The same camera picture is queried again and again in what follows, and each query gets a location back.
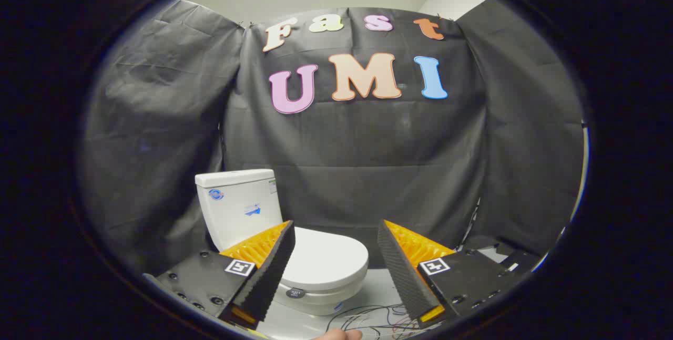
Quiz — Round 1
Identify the tangle of thin cables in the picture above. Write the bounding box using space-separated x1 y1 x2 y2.
325 302 437 340

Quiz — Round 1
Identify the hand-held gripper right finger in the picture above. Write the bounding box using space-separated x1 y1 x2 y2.
377 219 513 329

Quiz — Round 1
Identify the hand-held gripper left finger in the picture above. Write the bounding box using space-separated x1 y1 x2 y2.
142 220 296 330

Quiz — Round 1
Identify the black backdrop cloth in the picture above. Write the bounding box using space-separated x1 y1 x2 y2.
79 0 584 277

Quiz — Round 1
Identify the white toilet lid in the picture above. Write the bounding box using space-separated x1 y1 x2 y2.
280 226 370 293

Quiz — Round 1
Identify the white ceramic toilet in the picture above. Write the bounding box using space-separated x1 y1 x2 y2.
195 169 370 317

